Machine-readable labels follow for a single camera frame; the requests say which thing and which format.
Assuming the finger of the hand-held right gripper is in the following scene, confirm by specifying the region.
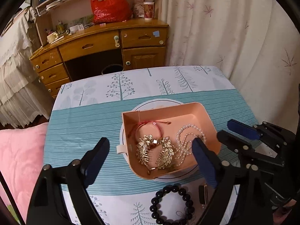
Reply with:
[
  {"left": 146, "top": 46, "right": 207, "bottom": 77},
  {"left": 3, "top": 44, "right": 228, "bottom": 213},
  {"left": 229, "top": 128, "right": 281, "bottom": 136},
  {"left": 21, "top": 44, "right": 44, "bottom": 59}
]
[
  {"left": 227, "top": 119, "right": 261, "bottom": 141},
  {"left": 217, "top": 130, "right": 256, "bottom": 160}
]

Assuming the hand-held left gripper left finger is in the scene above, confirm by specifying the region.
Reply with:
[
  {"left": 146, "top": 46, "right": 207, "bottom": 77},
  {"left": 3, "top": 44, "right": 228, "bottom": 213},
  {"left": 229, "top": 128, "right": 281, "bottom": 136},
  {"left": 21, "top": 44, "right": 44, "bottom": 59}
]
[{"left": 26, "top": 137, "right": 110, "bottom": 225}]

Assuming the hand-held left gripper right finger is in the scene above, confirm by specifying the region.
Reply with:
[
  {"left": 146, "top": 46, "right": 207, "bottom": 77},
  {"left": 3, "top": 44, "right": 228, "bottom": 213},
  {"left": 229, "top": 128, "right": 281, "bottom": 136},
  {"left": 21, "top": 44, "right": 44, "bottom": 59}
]
[{"left": 192, "top": 137, "right": 274, "bottom": 225}]

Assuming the pearl necklace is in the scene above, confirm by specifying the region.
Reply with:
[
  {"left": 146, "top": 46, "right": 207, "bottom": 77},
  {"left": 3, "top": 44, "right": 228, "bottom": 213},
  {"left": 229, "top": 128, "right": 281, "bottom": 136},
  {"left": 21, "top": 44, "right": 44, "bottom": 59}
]
[{"left": 172, "top": 125, "right": 207, "bottom": 167}]

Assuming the pink storage box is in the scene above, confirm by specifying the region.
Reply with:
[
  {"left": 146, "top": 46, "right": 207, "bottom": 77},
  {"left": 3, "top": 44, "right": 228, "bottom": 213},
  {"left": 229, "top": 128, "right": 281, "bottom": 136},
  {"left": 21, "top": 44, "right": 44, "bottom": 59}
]
[{"left": 121, "top": 102, "right": 222, "bottom": 180}]

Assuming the red string bracelet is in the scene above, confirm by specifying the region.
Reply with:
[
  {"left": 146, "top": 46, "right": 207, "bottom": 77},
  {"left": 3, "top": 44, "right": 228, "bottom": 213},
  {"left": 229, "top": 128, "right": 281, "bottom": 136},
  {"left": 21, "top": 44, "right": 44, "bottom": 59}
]
[{"left": 128, "top": 119, "right": 171, "bottom": 143}]

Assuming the pink smart watch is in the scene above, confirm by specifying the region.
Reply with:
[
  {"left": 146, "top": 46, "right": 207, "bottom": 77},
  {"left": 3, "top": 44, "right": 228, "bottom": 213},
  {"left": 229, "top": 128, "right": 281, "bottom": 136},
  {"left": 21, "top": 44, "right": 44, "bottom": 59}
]
[{"left": 198, "top": 185, "right": 209, "bottom": 210}]

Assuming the tree print tablecloth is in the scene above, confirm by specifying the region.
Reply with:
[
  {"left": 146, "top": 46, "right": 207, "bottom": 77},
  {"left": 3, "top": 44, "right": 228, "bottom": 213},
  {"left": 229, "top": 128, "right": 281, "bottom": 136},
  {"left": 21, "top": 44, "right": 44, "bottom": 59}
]
[{"left": 46, "top": 66, "right": 252, "bottom": 225}]

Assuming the white round plate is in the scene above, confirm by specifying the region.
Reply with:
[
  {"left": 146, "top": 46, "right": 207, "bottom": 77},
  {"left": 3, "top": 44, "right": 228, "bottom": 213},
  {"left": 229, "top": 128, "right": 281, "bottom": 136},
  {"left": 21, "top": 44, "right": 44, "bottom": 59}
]
[{"left": 119, "top": 98, "right": 204, "bottom": 183}]

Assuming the white curtain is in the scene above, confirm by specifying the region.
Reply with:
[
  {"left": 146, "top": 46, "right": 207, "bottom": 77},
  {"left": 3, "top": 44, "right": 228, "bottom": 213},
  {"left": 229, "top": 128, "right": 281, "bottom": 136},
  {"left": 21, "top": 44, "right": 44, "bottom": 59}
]
[{"left": 153, "top": 0, "right": 300, "bottom": 132}]

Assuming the dark waste bin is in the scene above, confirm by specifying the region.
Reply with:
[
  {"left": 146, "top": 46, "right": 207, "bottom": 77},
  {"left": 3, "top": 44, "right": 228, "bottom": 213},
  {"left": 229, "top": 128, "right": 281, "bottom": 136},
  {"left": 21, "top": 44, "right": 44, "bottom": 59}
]
[{"left": 101, "top": 64, "right": 124, "bottom": 76}]

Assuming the wooden desk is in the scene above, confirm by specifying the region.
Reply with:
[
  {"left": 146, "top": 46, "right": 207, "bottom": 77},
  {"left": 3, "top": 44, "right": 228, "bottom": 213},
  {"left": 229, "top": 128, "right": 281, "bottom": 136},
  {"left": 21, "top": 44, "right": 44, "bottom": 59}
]
[{"left": 29, "top": 19, "right": 170, "bottom": 99}]

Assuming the white lace cover cloth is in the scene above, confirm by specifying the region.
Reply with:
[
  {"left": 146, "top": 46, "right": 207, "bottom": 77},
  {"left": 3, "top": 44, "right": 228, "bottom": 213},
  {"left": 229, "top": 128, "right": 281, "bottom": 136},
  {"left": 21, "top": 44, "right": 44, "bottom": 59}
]
[{"left": 0, "top": 8, "right": 54, "bottom": 129}]

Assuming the red patterned paper cup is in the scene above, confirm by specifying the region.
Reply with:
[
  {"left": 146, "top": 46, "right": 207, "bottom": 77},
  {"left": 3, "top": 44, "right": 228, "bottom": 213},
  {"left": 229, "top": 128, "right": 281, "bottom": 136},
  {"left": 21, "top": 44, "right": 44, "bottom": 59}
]
[{"left": 143, "top": 1, "right": 155, "bottom": 20}]

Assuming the red plastic bag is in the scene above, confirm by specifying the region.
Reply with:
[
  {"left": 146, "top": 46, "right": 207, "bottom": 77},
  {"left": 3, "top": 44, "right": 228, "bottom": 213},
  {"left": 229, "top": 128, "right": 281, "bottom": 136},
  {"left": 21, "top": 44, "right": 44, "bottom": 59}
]
[{"left": 91, "top": 0, "right": 133, "bottom": 25}]

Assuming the floral paper cup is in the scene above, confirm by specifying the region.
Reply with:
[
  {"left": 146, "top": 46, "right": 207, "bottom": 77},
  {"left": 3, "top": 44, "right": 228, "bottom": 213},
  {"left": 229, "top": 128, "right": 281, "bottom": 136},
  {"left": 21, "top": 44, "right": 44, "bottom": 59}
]
[{"left": 133, "top": 1, "right": 144, "bottom": 18}]

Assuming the black bead bracelet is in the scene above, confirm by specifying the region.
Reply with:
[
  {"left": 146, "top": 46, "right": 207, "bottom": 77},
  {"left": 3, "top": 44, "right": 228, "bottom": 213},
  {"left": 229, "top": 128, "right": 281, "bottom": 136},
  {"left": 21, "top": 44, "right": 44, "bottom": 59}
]
[{"left": 149, "top": 185, "right": 195, "bottom": 225}]

